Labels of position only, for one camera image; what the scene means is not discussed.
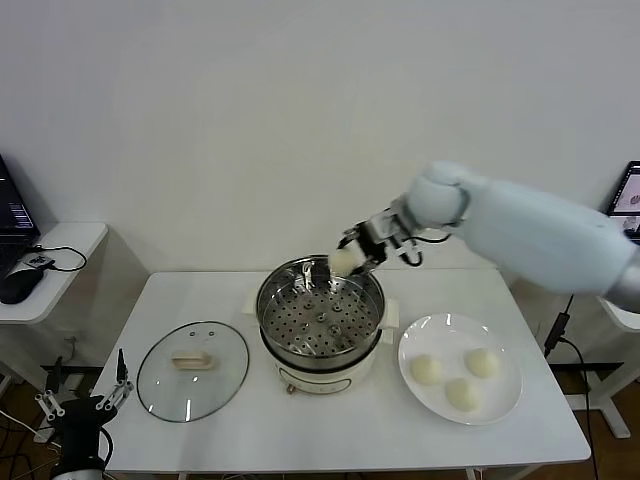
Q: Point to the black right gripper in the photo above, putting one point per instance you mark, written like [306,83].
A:
[390,232]

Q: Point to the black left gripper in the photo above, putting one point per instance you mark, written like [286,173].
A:
[80,422]

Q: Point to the white steamed baozi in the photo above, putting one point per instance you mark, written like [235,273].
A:
[426,370]
[462,394]
[482,362]
[342,261]

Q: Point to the round glass pot lid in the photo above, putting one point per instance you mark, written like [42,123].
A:
[165,385]

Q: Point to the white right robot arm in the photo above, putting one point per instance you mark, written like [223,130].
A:
[525,235]

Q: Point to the perforated steel steamer basket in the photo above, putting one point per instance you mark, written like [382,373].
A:
[300,320]

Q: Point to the black computer mouse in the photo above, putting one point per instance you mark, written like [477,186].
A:
[17,287]

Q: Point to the round white plate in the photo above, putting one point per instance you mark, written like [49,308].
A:
[450,345]

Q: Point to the cream electric cooking pot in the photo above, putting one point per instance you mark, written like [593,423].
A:
[320,376]

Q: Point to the small black patterned device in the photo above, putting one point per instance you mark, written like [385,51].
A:
[37,261]

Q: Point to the white side table with mouse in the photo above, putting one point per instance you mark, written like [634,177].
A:
[75,240]

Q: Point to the black laptop with dark screen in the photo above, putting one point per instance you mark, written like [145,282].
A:
[12,215]

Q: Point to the white side table with label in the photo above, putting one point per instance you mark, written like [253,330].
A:
[611,400]

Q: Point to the grey laptop showing camera views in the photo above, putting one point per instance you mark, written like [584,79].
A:
[629,195]

